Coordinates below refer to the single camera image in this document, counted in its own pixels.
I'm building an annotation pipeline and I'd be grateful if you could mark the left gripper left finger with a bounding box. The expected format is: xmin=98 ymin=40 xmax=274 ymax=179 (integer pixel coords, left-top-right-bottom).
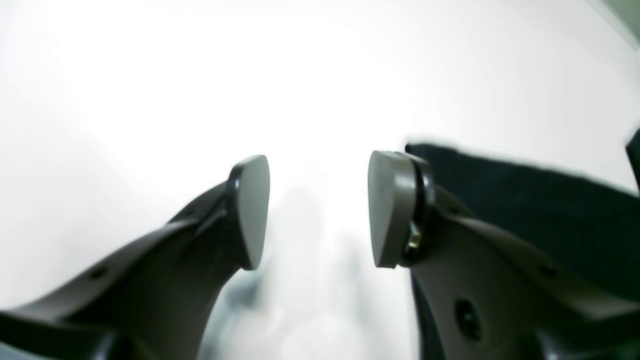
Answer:
xmin=0 ymin=154 xmax=270 ymax=360

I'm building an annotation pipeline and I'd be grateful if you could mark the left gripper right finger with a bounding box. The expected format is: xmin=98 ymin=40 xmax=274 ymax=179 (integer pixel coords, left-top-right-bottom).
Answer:
xmin=367 ymin=151 xmax=639 ymax=360

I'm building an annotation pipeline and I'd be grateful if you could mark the black T-shirt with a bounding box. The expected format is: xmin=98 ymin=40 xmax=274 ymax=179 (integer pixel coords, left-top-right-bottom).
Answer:
xmin=405 ymin=143 xmax=639 ymax=360

